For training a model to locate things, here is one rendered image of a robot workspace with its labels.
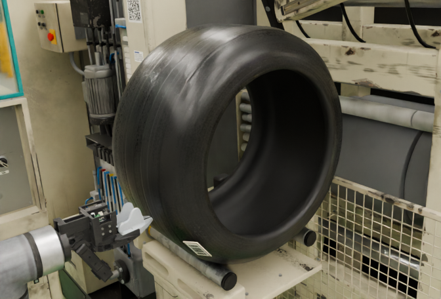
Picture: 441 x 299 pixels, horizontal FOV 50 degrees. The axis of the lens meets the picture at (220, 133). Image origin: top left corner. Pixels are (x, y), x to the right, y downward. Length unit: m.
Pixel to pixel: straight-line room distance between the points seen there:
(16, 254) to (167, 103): 0.39
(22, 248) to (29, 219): 0.68
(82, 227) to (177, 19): 0.63
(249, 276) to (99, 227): 0.51
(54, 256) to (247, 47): 0.56
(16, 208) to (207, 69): 0.91
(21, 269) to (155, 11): 0.71
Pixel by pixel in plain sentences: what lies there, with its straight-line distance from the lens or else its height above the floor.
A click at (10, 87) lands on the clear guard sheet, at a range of 1.55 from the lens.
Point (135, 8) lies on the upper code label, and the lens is 1.34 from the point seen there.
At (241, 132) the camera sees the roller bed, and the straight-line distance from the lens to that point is 1.70.
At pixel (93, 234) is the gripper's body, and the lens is 1.01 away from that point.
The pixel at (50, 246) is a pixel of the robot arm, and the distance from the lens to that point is 0.97.
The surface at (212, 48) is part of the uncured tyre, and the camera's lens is 1.01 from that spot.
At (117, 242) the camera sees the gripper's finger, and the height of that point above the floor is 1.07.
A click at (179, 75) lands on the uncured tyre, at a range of 0.99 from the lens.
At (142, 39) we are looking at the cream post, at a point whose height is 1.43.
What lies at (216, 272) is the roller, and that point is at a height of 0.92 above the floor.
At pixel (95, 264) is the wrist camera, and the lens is 1.05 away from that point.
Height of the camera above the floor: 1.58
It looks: 18 degrees down
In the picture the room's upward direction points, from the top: 3 degrees counter-clockwise
